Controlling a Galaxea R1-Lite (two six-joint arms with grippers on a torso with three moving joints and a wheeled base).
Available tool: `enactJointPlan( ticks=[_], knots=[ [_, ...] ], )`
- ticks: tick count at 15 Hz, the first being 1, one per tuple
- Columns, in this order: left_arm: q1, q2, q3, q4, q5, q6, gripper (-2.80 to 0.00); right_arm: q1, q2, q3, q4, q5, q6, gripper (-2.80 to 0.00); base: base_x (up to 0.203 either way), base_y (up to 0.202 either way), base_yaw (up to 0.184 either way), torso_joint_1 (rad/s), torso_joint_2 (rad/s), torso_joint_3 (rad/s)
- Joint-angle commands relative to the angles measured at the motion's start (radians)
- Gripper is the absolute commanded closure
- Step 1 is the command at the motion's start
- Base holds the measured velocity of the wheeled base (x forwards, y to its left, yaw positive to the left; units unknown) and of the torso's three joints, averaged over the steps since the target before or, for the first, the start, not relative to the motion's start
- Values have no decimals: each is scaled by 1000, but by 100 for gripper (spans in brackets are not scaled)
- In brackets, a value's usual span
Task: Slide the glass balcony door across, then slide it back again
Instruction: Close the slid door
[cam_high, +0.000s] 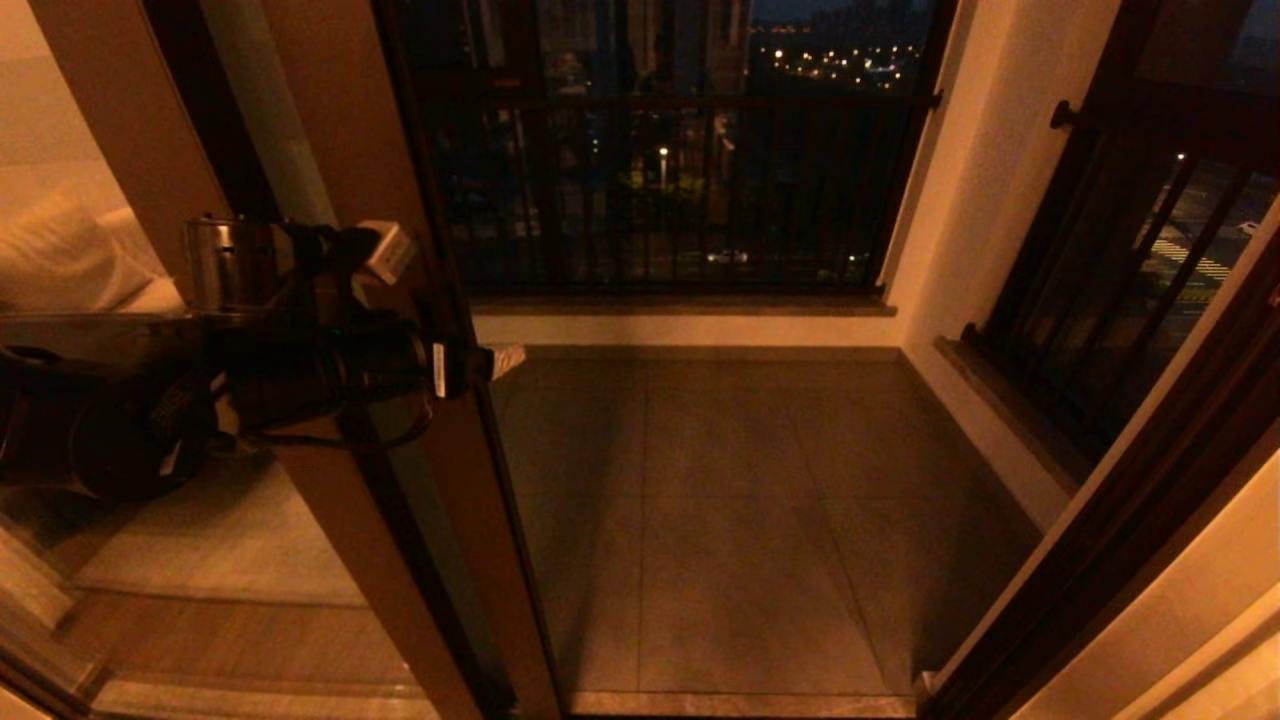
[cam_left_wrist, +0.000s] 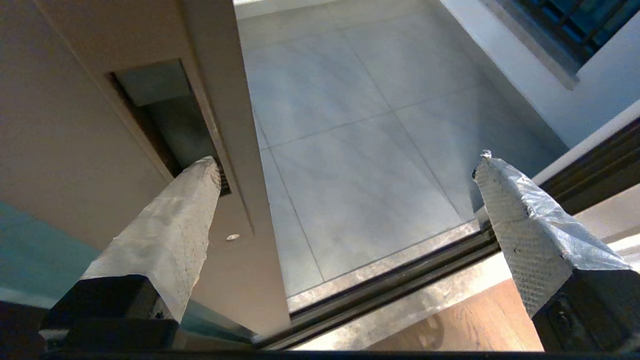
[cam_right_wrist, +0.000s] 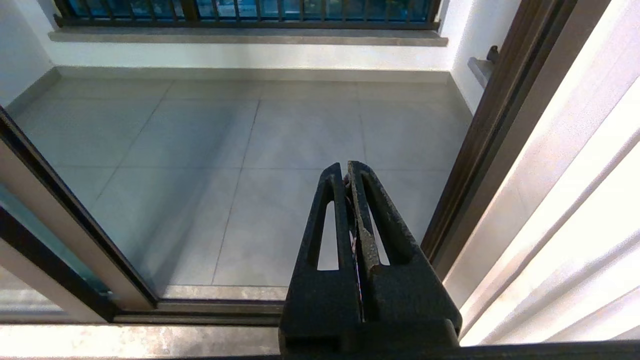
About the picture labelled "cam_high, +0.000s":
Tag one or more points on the brown-framed sliding glass door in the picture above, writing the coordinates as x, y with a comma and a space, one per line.
350, 120

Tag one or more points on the brown-framed fixed glass panel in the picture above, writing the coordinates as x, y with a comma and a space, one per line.
130, 120

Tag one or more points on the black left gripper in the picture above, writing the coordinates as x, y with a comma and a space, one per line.
360, 370

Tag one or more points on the dark brown door jamb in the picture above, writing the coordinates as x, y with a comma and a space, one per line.
1100, 580

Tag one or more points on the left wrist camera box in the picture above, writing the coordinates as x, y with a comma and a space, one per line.
440, 370

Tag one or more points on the short stone window sill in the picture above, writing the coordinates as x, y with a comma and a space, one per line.
680, 306

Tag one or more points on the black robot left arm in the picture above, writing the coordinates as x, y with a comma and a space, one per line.
230, 265

